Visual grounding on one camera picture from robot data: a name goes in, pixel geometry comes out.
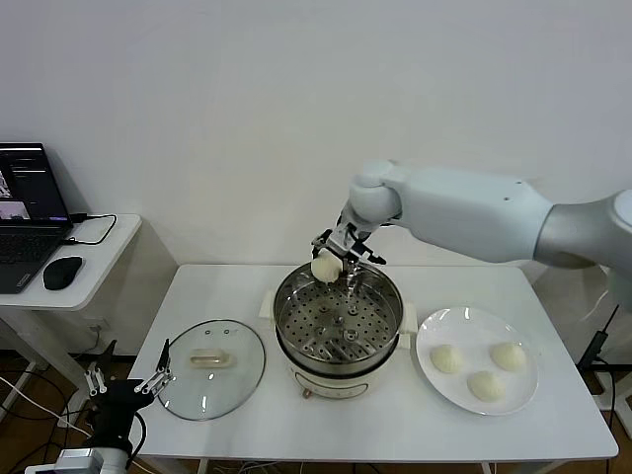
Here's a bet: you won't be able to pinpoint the black cable with inline box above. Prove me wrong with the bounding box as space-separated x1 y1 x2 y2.
576 304 632 440

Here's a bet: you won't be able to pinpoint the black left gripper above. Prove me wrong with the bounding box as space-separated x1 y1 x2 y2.
84 338 177 449

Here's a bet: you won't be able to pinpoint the white desk cable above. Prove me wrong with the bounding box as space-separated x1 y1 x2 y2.
590 289 612 318

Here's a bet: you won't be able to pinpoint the white rounded side table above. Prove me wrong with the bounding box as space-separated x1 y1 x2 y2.
0 213 180 426

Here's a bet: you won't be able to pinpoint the black floor cable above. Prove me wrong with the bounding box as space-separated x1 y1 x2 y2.
0 362 100 474

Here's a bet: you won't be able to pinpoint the dark grey open laptop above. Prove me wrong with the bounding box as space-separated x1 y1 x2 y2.
0 142 75 296

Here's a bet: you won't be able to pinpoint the round glass pot lid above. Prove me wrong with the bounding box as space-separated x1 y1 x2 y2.
154 319 268 422

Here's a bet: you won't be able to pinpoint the black laptop cable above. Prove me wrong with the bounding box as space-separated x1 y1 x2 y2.
62 211 119 247

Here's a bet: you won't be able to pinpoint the white steamed baozi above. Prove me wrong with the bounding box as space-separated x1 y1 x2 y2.
429 344 465 376
489 341 527 371
466 369 508 402
310 252 345 283

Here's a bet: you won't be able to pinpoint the black computer mouse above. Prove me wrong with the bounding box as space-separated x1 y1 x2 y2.
41 255 84 291

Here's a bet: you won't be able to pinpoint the white floor cable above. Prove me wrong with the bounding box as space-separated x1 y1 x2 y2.
0 377 93 431

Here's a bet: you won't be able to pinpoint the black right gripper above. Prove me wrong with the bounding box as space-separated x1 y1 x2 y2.
310 216 389 267

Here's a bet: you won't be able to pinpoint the round white plate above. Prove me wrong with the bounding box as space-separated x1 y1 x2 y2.
415 306 539 416

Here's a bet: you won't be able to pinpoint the cream electric cooker pot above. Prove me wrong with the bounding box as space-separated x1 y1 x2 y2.
280 331 412 400

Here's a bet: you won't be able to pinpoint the thin white cables under table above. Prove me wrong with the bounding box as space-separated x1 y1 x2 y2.
211 460 280 474

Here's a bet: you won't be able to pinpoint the stainless steel steamer basket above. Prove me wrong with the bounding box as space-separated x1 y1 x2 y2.
259 257 420 380

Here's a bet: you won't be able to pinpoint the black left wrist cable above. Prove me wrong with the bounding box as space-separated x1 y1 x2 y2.
123 412 148 470

